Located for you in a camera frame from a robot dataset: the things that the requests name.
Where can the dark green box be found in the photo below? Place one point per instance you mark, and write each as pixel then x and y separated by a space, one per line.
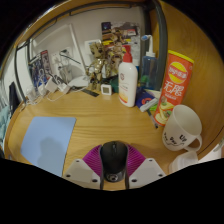
pixel 115 85

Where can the blue spray bottle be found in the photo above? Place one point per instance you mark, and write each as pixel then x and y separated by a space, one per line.
pixel 149 68

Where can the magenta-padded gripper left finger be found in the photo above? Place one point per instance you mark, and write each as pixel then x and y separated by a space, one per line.
pixel 81 170

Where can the dark grey metal desk frame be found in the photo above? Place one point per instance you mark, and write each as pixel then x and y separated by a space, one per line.
pixel 161 33

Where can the white red-capped lotion bottle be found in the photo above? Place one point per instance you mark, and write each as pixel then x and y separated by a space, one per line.
pixel 128 83

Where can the clear plastic food container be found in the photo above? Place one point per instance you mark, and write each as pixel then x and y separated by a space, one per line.
pixel 183 162

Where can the black ruler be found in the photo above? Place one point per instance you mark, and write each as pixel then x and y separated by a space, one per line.
pixel 90 92

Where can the teal cloth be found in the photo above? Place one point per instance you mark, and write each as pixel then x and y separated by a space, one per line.
pixel 3 128

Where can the white mug with face print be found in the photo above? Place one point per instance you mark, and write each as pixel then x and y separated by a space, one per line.
pixel 181 128

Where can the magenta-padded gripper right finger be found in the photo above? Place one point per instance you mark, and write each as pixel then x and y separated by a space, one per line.
pixel 146 170

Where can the brown robot figurine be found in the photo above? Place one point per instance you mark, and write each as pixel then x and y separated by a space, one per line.
pixel 115 53

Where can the white desk lamp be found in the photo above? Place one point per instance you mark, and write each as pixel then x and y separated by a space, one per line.
pixel 80 81

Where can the blue packet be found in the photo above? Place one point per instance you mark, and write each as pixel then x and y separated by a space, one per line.
pixel 144 98

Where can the white charger block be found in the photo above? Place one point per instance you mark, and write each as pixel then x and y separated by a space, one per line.
pixel 51 85

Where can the small white desk clock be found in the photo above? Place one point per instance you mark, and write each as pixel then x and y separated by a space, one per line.
pixel 106 89

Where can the dark blue model kit box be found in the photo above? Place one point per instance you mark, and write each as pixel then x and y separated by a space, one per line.
pixel 39 68

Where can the colourful model box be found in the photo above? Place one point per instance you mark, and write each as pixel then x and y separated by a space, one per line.
pixel 130 30

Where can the black computer mouse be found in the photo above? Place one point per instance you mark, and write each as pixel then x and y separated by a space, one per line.
pixel 114 158

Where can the clear jar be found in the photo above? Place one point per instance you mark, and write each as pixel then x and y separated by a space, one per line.
pixel 32 94

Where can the golden robot figurine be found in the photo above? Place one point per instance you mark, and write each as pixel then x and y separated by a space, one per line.
pixel 95 68

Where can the white wall-mounted box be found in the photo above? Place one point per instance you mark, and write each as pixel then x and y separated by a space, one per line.
pixel 90 50

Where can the red chip canister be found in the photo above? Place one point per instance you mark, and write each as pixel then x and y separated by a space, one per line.
pixel 175 83

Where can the black hanging bag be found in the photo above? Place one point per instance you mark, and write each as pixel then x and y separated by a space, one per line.
pixel 13 98

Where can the light blue mouse pad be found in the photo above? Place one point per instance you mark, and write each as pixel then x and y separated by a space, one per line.
pixel 46 140

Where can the white power strip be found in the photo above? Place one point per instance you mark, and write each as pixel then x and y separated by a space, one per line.
pixel 64 88

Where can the black pen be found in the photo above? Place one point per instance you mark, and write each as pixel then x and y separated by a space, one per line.
pixel 152 119

